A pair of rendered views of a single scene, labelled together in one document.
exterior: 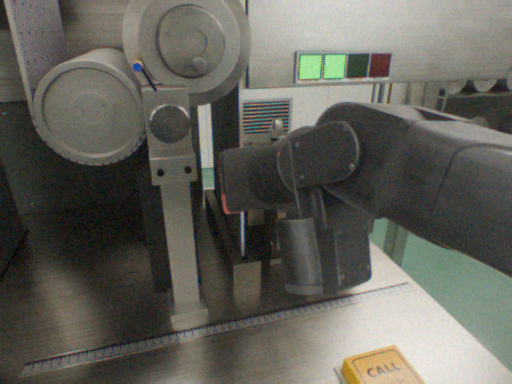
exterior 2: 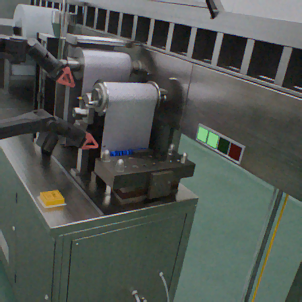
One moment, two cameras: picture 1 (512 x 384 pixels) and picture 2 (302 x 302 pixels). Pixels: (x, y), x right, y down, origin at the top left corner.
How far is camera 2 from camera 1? 1.38 m
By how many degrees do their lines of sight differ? 63
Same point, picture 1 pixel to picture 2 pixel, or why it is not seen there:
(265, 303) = (83, 184)
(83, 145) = not seen: hidden behind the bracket
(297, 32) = (202, 114)
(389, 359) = (57, 196)
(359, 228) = (44, 136)
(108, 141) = not seen: hidden behind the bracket
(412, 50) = (257, 153)
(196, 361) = (57, 174)
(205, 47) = (97, 100)
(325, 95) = not seen: outside the picture
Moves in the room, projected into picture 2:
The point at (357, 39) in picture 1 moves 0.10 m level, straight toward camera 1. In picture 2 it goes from (227, 131) to (201, 127)
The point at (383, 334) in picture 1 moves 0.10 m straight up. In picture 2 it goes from (73, 204) to (75, 180)
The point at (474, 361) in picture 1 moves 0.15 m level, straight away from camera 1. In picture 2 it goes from (65, 219) to (101, 234)
